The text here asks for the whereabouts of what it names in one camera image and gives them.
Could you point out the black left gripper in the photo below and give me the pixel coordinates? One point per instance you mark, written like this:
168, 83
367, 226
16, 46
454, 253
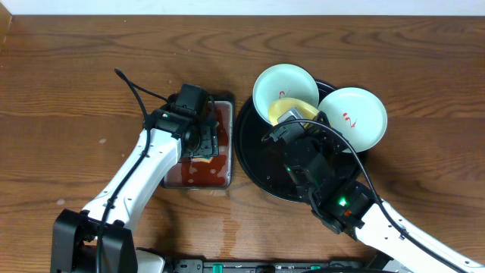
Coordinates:
207, 140

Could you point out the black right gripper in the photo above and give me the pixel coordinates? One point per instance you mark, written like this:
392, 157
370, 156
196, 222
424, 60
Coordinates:
321, 136

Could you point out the green and yellow sponge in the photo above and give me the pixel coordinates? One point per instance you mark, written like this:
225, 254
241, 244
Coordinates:
204, 160

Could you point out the yellow plate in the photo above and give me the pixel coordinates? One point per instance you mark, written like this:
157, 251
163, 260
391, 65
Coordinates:
280, 106

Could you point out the mint plate with zigzag stain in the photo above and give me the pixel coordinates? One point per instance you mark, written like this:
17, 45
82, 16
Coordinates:
357, 114

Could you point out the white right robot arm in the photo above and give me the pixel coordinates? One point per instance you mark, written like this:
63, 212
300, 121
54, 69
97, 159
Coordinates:
346, 206

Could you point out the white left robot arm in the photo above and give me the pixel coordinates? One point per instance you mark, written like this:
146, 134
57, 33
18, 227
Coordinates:
100, 237

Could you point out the rectangular tray with red water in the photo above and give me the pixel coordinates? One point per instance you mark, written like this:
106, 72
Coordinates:
216, 174

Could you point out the round black tray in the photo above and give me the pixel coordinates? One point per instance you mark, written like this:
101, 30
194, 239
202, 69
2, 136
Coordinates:
263, 161

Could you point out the mint plate with loop stain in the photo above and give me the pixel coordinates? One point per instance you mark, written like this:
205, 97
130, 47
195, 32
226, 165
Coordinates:
283, 81

